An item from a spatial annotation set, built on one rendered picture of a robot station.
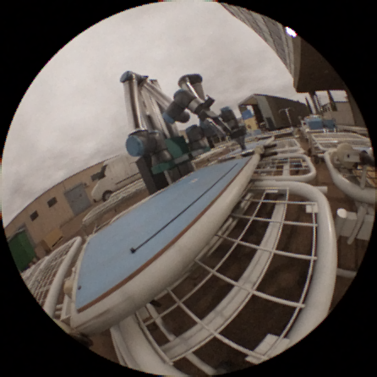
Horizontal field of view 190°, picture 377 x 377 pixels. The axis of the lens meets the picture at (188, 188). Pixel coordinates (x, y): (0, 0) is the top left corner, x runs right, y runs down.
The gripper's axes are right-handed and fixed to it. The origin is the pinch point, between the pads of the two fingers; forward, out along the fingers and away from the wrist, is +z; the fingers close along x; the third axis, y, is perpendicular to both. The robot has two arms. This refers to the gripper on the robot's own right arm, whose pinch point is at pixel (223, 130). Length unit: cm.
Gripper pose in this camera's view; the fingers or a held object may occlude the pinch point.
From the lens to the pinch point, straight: 60.5
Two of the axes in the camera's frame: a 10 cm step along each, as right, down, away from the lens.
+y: -5.1, 4.2, 7.5
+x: -5.3, 5.4, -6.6
